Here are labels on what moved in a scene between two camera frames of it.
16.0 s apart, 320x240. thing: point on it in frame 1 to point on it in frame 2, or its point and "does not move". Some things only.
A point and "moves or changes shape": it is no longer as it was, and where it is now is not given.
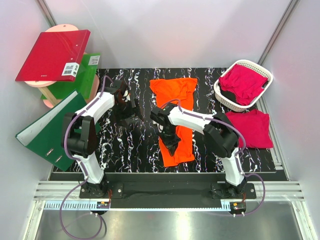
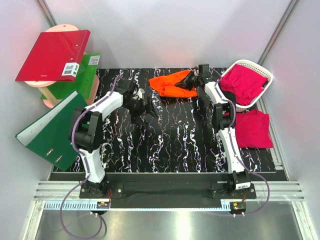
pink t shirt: [255, 125] does not move
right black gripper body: [169, 137] to [190, 81]
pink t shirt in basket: [245, 83] does not move
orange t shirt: [182, 89] moves or changes shape
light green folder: [84, 82] does not move
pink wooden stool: [50, 101] does not move
